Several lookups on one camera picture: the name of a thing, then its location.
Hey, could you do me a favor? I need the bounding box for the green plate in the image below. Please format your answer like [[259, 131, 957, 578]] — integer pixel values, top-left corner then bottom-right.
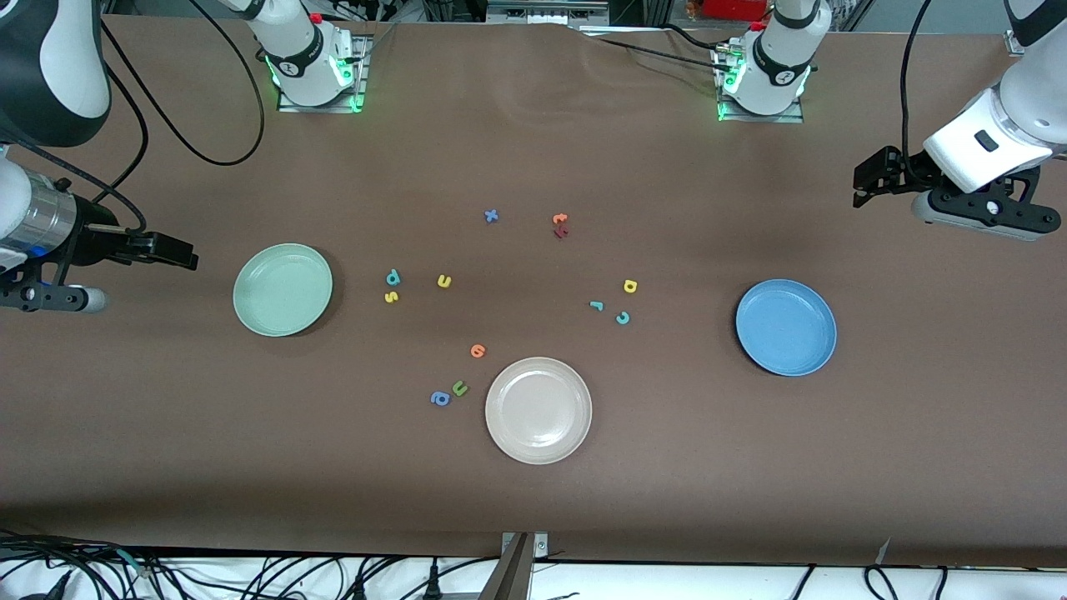
[[233, 242, 333, 338]]

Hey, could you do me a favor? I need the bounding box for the blue plate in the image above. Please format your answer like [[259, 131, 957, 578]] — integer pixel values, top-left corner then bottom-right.
[[735, 278, 838, 378]]

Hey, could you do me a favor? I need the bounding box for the red box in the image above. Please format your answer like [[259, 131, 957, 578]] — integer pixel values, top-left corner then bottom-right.
[[703, 0, 772, 20]]

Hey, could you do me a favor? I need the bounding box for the beige plate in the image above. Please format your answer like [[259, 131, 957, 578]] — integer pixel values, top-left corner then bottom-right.
[[484, 357, 594, 465]]

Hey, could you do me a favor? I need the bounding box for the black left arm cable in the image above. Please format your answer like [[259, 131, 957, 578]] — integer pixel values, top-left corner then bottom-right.
[[899, 0, 936, 186]]

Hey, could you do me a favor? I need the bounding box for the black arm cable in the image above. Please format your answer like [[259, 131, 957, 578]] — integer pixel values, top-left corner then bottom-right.
[[899, 0, 936, 186], [0, 0, 268, 236]]

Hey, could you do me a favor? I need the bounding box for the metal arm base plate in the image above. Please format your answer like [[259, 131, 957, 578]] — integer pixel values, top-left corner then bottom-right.
[[278, 35, 370, 113], [715, 46, 805, 124]]

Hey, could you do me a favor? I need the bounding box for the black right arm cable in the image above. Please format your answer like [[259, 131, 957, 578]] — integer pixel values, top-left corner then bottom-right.
[[0, 0, 268, 236]]

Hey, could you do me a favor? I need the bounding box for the black base cable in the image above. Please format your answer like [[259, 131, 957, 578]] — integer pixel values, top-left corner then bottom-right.
[[581, 33, 730, 74], [346, 22, 399, 63], [657, 22, 736, 53]]

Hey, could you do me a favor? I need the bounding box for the metal frame profile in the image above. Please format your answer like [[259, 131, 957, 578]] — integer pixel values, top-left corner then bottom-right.
[[486, 0, 611, 26]]

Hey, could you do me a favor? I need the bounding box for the aluminium profile post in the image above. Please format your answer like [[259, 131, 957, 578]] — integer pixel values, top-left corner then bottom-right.
[[479, 533, 534, 600]]

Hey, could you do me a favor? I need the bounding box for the metal table edge bracket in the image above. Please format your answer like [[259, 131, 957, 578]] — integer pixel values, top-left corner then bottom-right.
[[500, 532, 549, 559]]

